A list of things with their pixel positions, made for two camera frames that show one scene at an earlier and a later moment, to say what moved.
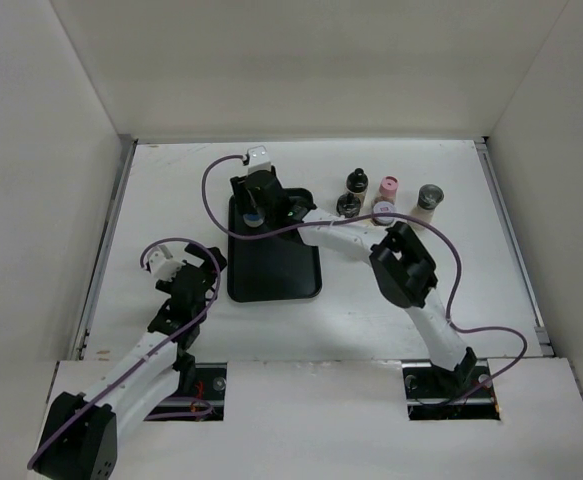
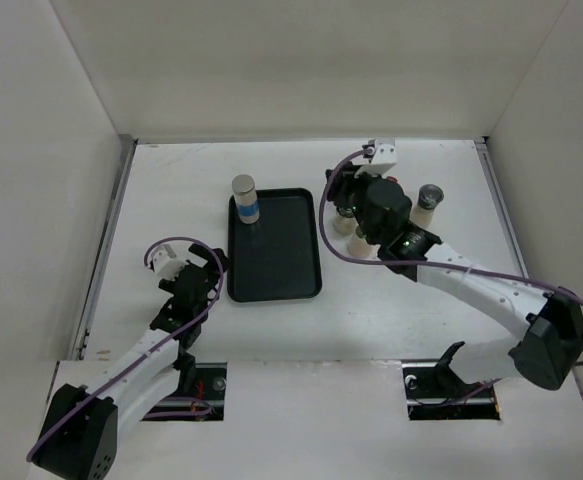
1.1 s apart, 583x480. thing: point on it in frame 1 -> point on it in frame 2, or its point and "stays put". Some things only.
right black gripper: [243, 194] -> [341, 184]
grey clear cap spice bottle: [429, 198] stays put
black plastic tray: [286, 267] stays put
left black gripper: [208, 265] stays put
